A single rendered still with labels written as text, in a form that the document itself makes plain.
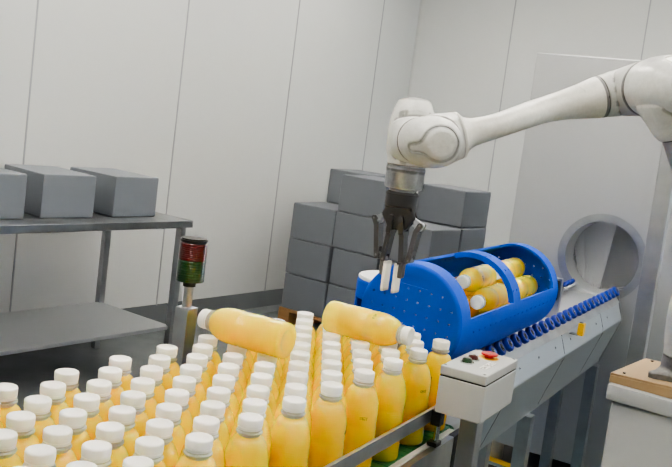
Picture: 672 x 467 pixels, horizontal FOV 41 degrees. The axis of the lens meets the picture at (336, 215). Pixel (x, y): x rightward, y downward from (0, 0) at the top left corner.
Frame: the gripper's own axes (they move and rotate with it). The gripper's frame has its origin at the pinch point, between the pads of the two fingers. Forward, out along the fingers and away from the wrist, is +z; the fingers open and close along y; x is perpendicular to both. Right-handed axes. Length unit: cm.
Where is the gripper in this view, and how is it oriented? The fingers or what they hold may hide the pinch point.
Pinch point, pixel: (391, 276)
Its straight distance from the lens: 207.2
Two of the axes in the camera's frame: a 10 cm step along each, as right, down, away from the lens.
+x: -5.0, 0.2, -8.7
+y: -8.6, -1.6, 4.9
